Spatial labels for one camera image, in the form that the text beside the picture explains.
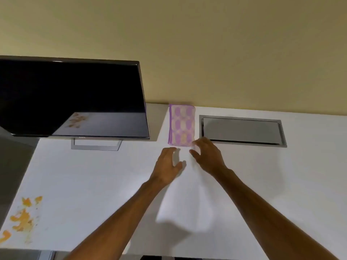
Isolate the person's left forearm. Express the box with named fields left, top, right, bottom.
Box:
left=64, top=177, right=168, bottom=260

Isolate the orange sauce spill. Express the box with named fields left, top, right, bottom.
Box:
left=0, top=196, right=43, bottom=244

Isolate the black monitor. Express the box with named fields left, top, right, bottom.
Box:
left=0, top=55, right=151, bottom=140

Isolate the person's left hand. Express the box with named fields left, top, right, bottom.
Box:
left=148, top=147, right=184, bottom=187

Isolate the grey metal cable hatch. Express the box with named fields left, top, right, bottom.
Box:
left=199, top=114, right=287, bottom=148

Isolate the person's right hand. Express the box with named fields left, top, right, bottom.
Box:
left=189, top=137, right=228, bottom=178

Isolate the silver monitor stand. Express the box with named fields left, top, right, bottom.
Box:
left=71, top=137, right=123, bottom=151

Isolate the purple checked cleaning cloth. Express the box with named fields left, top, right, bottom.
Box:
left=168, top=104, right=196, bottom=147

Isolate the person's right forearm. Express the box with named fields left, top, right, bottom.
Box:
left=214, top=168, right=339, bottom=260

